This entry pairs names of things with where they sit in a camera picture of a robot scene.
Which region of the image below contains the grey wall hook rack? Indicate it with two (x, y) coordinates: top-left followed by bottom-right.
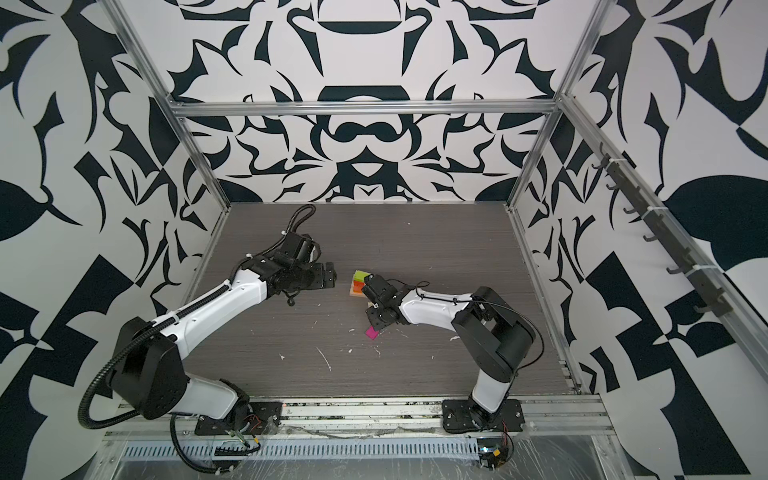
(594, 146), (733, 317)

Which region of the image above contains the aluminium mounting rail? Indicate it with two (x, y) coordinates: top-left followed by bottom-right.
(104, 392), (616, 442)

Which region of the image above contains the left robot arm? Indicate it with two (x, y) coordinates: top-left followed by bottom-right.
(77, 204), (337, 431)

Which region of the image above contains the aluminium cage frame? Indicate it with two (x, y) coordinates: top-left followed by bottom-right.
(102, 1), (767, 376)

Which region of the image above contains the green lit controller board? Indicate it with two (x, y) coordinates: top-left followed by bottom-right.
(478, 445), (510, 470)

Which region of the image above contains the black corrugated cable hose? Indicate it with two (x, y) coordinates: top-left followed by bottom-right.
(167, 413), (241, 476)

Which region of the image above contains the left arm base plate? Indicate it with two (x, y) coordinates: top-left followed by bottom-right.
(194, 401), (283, 436)

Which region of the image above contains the white slotted cable duct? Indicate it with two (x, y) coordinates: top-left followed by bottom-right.
(119, 436), (481, 463)

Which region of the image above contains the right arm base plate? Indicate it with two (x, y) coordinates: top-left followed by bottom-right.
(441, 399), (525, 434)

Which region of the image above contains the green wood block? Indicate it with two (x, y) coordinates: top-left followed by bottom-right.
(353, 270), (370, 283)

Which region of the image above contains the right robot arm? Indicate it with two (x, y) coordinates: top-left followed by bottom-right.
(360, 274), (543, 422)

